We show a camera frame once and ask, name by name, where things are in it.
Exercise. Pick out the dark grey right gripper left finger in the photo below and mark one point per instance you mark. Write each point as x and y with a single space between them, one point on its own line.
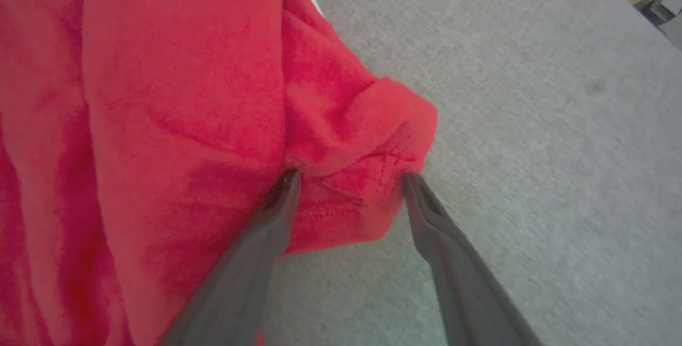
240 282

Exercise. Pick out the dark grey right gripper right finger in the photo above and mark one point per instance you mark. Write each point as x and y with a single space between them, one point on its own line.
469 292

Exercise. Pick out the red shorts with white stripes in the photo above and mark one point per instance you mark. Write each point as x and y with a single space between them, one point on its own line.
160 122

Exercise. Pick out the grey metal support bracket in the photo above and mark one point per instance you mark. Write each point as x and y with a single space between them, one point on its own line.
658 13

